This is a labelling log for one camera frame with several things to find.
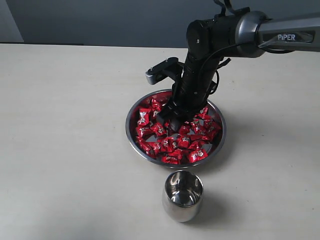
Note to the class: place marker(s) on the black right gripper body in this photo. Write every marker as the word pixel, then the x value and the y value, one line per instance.
pixel 185 102

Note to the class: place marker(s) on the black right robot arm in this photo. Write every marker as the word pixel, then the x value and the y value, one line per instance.
pixel 243 34

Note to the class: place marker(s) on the round stainless steel plate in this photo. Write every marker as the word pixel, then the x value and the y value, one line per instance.
pixel 162 96

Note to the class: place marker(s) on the stainless steel cup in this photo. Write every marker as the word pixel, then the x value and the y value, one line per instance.
pixel 182 195

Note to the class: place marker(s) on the red wrapped candy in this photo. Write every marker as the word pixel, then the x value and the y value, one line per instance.
pixel 152 149
pixel 183 141
pixel 196 145
pixel 158 129
pixel 169 159
pixel 184 129
pixel 156 105
pixel 196 127
pixel 203 114
pixel 197 155
pixel 167 145
pixel 144 116
pixel 143 131
pixel 212 130
pixel 202 137

